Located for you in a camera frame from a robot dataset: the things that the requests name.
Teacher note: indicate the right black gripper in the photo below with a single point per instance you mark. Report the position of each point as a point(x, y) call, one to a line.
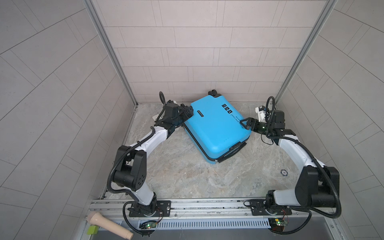
point(251, 121)

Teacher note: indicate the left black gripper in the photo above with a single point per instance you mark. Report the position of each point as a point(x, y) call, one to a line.
point(189, 115)

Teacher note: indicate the left circuit board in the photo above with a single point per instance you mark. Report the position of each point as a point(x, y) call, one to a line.
point(148, 225)

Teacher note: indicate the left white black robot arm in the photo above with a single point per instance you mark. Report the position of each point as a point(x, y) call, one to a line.
point(129, 172)

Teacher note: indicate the right circuit board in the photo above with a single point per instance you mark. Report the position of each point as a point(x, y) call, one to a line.
point(278, 224)

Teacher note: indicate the circuit board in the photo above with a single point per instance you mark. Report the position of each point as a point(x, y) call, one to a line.
point(148, 225)
point(278, 224)

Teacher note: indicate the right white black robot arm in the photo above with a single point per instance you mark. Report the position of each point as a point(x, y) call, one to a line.
point(318, 186)

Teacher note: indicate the blue suitcase with black lining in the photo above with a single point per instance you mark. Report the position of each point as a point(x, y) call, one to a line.
point(215, 128)

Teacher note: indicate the green block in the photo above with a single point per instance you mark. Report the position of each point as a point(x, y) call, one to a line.
point(93, 230)

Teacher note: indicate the beige cylinder handle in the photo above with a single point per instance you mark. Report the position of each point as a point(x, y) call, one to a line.
point(96, 218)

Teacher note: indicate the white remote control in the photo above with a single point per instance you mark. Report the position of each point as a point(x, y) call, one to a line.
point(155, 117)

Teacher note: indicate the aluminium mounting rail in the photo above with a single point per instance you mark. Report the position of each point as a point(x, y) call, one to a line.
point(210, 208)

